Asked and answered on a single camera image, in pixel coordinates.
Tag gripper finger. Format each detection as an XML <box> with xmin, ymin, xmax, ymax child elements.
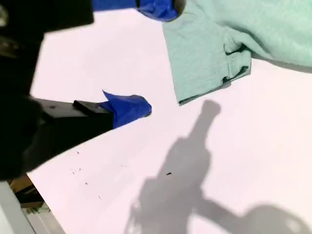
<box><xmin>29</xmin><ymin>89</ymin><xmax>153</xmax><ymax>163</ymax></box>
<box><xmin>92</xmin><ymin>0</ymin><xmax>186</xmax><ymax>22</ymax></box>

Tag pale green T-shirt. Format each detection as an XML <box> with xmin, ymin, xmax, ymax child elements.
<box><xmin>162</xmin><ymin>0</ymin><xmax>312</xmax><ymax>107</ymax></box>

